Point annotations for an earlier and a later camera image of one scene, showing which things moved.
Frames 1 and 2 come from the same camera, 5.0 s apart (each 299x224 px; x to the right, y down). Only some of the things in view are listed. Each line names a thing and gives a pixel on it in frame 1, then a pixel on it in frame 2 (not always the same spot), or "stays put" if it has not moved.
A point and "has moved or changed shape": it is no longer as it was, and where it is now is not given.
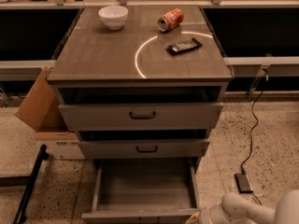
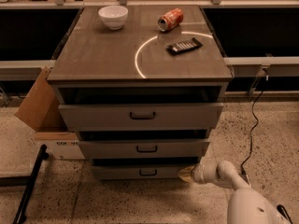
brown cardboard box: [44, 110] stays put
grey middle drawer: [143, 148] stays put
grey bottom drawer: [144, 190] has moved or changed shape
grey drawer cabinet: [140, 85] stays put
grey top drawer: [140, 116] stays put
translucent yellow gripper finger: [194, 218] to [186, 174]
